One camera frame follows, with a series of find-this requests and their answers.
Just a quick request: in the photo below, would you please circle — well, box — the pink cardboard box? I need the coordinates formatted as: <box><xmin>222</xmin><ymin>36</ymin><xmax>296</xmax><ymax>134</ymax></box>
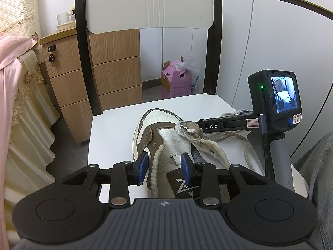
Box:
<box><xmin>160</xmin><ymin>60</ymin><xmax>199</xmax><ymax>99</ymax></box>

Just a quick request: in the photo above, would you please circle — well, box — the cream tray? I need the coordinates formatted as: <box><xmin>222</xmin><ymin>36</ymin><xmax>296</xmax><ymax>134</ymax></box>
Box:
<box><xmin>56</xmin><ymin>21</ymin><xmax>77</xmax><ymax>31</ymax></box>

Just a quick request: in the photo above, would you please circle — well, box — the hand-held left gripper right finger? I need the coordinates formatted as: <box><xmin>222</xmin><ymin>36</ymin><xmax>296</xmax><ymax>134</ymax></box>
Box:
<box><xmin>181</xmin><ymin>152</ymin><xmax>258</xmax><ymax>209</ymax></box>

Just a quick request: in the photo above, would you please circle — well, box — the white chair with black frame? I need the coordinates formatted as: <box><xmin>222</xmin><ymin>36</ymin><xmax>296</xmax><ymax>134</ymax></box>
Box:
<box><xmin>74</xmin><ymin>0</ymin><xmax>310</xmax><ymax>204</ymax></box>

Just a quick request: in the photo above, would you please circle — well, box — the pink cloth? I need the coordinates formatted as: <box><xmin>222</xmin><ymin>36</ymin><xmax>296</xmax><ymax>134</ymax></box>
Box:
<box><xmin>0</xmin><ymin>35</ymin><xmax>39</xmax><ymax>240</ymax></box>

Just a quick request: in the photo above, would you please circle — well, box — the clear glass cup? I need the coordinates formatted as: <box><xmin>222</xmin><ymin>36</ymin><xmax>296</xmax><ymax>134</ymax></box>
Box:
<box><xmin>57</xmin><ymin>12</ymin><xmax>70</xmax><ymax>26</ymax></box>

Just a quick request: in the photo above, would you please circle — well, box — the clear plastic bag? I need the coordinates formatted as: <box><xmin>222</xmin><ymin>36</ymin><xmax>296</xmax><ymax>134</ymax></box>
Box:
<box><xmin>179</xmin><ymin>55</ymin><xmax>197</xmax><ymax>71</ymax></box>

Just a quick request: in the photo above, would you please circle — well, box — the cabinet lock with keys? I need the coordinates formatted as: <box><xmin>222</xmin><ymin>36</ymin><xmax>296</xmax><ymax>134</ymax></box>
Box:
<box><xmin>47</xmin><ymin>45</ymin><xmax>57</xmax><ymax>68</ymax></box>

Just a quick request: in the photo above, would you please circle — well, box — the wooden drawer cabinet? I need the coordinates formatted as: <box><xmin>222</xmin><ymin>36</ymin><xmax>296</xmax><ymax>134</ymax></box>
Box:
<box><xmin>40</xmin><ymin>29</ymin><xmax>143</xmax><ymax>143</ymax></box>

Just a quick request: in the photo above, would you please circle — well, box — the brown and white sneaker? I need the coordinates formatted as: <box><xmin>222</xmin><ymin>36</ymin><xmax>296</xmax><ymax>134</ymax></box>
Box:
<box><xmin>133</xmin><ymin>109</ymin><xmax>258</xmax><ymax>197</ymax></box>

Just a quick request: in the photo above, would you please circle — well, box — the bed with pink bedding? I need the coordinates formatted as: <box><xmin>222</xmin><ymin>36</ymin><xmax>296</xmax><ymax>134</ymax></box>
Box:
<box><xmin>0</xmin><ymin>0</ymin><xmax>61</xmax><ymax>240</ymax></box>

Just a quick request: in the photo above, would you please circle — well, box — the grey white shoelace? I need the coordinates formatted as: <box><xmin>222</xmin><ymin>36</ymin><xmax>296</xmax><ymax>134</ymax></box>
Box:
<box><xmin>175</xmin><ymin>110</ymin><xmax>266</xmax><ymax>174</ymax></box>

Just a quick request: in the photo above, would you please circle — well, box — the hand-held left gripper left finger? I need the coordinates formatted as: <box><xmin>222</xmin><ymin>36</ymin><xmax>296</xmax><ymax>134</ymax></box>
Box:
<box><xmin>62</xmin><ymin>151</ymin><xmax>150</xmax><ymax>209</ymax></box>

